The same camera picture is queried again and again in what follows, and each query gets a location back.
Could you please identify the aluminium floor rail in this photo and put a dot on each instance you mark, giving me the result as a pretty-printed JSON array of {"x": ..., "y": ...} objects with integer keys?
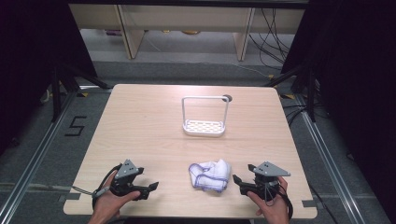
[
  {"x": 31, "y": 161},
  {"x": 330, "y": 161}
]

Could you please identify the person's left hand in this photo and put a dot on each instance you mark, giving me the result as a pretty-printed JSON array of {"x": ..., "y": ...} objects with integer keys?
[{"x": 109, "y": 202}]

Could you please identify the white cloth with purple edge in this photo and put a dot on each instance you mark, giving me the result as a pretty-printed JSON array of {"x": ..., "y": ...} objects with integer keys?
[{"x": 210, "y": 175}]

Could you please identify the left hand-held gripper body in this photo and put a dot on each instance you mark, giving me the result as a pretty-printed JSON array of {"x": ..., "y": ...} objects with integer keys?
[{"x": 126, "y": 171}]

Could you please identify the yellow floor tape piece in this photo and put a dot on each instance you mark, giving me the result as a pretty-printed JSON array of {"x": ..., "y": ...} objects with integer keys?
[
  {"x": 288, "y": 96},
  {"x": 82, "y": 94}
]

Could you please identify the black curtain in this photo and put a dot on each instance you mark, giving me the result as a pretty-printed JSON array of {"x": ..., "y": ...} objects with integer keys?
[
  {"x": 358, "y": 77},
  {"x": 34, "y": 62}
]

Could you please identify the black metal stand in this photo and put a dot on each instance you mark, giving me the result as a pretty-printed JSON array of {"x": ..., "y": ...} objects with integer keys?
[
  {"x": 311, "y": 93},
  {"x": 56, "y": 93}
]

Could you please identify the dark round table grommet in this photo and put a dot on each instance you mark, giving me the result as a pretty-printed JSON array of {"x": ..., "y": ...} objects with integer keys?
[{"x": 229, "y": 99}]

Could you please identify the person's right hand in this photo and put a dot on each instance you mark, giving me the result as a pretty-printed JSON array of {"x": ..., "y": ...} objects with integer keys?
[{"x": 274, "y": 205}]

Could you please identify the yellow round object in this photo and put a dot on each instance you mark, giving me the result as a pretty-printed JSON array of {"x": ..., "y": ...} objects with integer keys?
[{"x": 190, "y": 32}]

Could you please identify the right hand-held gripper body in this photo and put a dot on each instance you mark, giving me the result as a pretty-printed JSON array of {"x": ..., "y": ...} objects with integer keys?
[{"x": 267, "y": 177}]

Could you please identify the white drying rack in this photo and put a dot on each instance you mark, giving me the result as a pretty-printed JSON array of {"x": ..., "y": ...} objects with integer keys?
[{"x": 204, "y": 127}]

